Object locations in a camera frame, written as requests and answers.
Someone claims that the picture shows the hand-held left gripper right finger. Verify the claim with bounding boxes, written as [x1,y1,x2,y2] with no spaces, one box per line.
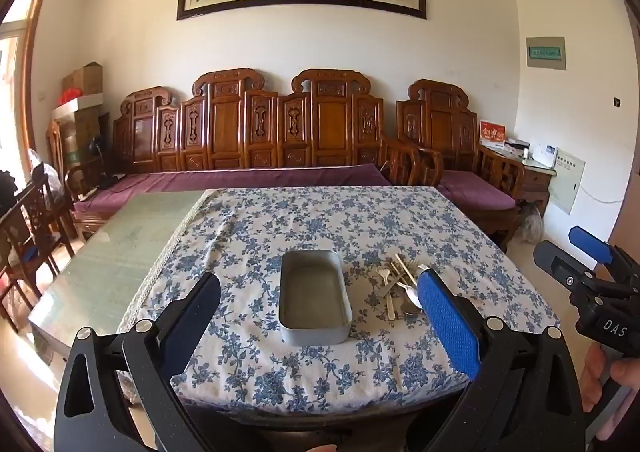
[416,268,587,452]

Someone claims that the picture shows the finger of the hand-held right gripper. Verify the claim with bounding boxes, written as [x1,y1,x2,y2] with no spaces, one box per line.
[569,226,640,284]
[532,239,597,294]

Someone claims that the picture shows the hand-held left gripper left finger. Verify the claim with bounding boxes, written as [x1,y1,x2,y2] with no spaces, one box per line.
[52,272,223,452]

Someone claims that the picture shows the wooden chopstick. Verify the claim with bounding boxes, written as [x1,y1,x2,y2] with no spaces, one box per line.
[395,253,419,293]
[389,261,410,292]

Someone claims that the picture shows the metal tin box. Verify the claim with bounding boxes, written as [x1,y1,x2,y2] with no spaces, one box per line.
[278,249,352,346]

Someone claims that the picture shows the person's right hand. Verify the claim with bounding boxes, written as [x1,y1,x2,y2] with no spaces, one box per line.
[579,343,640,439]

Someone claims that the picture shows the grey fluffy mop head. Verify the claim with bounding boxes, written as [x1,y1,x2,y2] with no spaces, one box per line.
[515,204,545,243]

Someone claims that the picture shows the wooden side table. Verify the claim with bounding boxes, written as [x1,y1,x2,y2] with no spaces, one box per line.
[520,152,558,219]

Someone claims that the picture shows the white router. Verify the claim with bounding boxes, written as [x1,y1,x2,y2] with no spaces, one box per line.
[530,144,558,169]

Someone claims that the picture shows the purple armchair cushion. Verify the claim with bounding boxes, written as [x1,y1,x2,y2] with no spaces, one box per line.
[437,169,517,211]

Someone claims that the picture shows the red desk calendar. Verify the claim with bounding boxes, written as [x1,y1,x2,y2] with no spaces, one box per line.
[479,119,507,149]

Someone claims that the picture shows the purple sofa cushion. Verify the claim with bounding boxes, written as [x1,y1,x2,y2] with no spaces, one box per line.
[72,163,393,220]

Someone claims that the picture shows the blue floral tablecloth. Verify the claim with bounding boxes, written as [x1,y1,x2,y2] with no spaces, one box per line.
[117,186,561,415]

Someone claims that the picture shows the carved wooden armchair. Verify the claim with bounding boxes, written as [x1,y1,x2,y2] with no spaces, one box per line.
[395,78,526,253]

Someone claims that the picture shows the dark wooden chair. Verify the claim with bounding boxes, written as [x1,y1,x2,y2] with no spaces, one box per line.
[0,177,77,333]

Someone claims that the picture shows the black desk lamp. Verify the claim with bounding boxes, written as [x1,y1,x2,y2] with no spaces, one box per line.
[87,137,109,183]

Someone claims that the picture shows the carved wooden sofa bench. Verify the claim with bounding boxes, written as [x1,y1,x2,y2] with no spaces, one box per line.
[65,67,401,243]

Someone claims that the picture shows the clear plastic bag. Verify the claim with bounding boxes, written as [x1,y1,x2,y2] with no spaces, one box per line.
[27,148,63,203]

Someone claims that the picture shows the stacked cardboard boxes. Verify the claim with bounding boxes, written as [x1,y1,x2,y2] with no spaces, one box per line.
[70,107,107,164]

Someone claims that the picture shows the wooden chair back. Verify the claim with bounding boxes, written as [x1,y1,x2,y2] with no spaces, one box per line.
[45,119,68,178]

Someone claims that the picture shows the black bag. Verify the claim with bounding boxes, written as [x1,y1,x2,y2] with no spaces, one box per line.
[0,169,19,213]

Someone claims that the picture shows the flat white box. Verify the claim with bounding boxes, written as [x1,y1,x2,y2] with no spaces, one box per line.
[52,93,105,121]

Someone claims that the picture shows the white wall cable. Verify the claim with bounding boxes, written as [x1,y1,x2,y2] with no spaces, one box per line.
[575,181,624,206]

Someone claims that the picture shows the white wall distribution box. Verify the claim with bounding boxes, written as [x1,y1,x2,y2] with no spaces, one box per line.
[548,149,587,216]

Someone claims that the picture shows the grey wall panel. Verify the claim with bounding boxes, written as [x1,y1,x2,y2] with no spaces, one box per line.
[526,36,567,71]

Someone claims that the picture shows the wooden door frame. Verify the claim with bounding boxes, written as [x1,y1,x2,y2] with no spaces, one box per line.
[0,0,52,183]

